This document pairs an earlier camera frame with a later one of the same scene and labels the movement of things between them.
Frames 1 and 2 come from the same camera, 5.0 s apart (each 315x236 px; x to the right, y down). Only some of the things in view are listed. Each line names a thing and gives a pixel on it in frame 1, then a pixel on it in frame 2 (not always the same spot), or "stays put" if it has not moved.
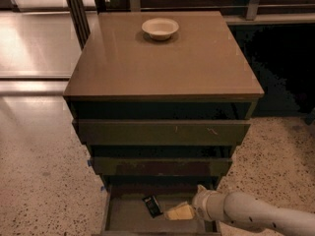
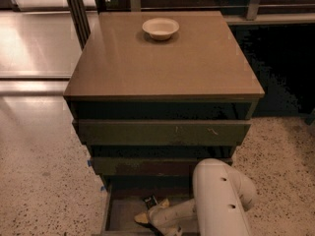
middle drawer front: x=159 y=166 stays put
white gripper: x=201 y=203 -> x=159 y=216
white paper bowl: x=159 y=29 stays put
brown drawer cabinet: x=162 y=100 stays put
